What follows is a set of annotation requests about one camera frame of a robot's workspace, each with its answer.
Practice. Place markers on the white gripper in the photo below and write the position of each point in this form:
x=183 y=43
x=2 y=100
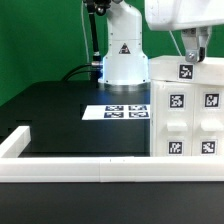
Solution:
x=165 y=15

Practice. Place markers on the white cabinet body box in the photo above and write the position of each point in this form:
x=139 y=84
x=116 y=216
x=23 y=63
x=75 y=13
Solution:
x=186 y=119

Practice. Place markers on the white cabinet top block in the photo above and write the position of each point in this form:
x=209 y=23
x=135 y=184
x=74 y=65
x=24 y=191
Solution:
x=176 y=69

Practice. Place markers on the white base marker sheet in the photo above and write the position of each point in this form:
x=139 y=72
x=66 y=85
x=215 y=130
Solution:
x=117 y=112

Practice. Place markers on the white U-shaped workspace fence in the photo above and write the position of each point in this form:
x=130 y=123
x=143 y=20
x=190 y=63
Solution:
x=14 y=168

